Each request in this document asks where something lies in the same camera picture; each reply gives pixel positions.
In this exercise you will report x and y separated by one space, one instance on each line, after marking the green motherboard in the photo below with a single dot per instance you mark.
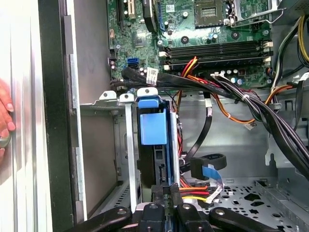
181 38

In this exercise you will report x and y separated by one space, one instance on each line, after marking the blue SATA port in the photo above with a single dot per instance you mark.
132 62

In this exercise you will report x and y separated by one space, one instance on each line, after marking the metal socket cover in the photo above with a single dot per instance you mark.
232 8

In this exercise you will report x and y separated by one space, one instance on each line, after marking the metal locking lever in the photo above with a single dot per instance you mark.
253 21

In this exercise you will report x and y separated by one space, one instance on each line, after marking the black graphics card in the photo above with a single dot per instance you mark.
149 14

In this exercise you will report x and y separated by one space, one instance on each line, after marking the white-clipped black RAM slot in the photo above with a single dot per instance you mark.
217 47
229 59

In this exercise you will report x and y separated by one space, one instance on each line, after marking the blue expansion slot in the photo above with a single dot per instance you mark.
161 17

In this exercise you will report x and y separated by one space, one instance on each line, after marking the black CPU socket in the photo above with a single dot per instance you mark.
210 13

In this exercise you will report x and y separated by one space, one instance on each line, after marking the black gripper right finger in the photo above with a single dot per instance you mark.
188 217

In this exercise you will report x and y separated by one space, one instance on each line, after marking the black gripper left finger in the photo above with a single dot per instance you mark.
152 217

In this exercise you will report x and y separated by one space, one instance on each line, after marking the blue flat ribbon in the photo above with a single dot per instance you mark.
212 176

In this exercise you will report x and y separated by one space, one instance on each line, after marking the person's hand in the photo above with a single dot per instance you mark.
6 120

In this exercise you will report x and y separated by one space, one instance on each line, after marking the hard disk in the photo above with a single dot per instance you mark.
152 125

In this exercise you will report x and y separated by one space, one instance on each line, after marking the black PC case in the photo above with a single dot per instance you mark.
55 96

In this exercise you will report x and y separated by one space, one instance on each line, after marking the black expansion slot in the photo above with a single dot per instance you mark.
120 14

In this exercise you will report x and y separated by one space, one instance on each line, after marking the white expansion slot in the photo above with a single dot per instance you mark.
132 9

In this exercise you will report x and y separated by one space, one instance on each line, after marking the silver metal disk bay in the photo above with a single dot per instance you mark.
129 135

